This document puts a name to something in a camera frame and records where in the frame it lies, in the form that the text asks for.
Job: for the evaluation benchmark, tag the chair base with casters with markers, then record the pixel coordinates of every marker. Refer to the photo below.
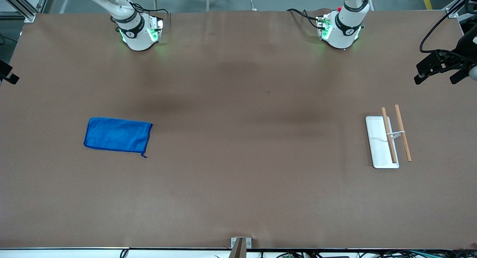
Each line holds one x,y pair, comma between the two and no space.
207,0

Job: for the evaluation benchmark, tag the white table edge rail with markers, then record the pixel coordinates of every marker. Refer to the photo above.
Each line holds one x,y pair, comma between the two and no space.
74,253

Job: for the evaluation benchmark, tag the white rack with wooden bars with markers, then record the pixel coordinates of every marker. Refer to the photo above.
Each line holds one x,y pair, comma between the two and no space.
378,146

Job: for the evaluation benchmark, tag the aluminium frame profile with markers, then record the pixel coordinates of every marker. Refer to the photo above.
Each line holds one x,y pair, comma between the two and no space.
20,6
454,12

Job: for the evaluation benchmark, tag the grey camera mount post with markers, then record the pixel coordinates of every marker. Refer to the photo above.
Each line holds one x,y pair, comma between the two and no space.
240,247

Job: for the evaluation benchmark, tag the blue microfibre towel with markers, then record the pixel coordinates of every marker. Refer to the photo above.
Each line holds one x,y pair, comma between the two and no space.
117,135

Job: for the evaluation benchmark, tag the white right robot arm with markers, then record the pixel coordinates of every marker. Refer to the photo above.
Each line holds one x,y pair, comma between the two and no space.
136,38

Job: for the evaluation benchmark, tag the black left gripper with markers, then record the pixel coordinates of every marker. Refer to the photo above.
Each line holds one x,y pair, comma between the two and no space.
459,58

